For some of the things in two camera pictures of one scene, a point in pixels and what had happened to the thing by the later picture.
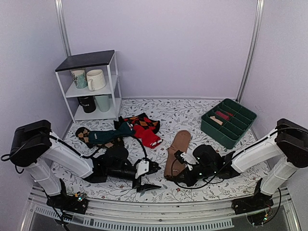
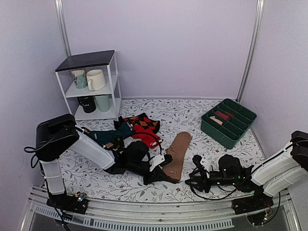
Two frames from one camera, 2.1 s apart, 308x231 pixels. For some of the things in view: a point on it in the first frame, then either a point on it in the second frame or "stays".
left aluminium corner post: (61, 17) stays
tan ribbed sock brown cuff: (180, 141) stays
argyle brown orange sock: (142, 120) stays
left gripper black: (143, 188) -> (154, 176)
